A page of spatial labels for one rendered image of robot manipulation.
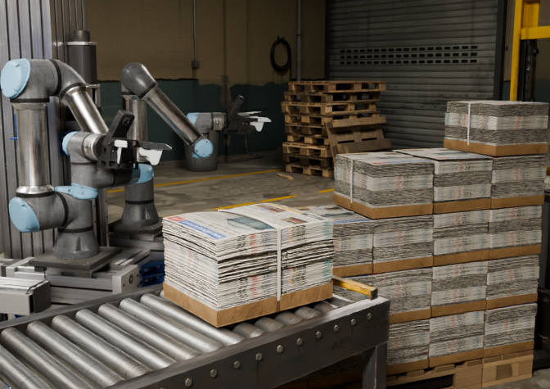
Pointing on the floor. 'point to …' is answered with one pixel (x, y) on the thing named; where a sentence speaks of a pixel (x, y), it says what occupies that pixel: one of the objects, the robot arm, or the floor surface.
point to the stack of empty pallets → (329, 101)
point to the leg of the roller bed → (375, 367)
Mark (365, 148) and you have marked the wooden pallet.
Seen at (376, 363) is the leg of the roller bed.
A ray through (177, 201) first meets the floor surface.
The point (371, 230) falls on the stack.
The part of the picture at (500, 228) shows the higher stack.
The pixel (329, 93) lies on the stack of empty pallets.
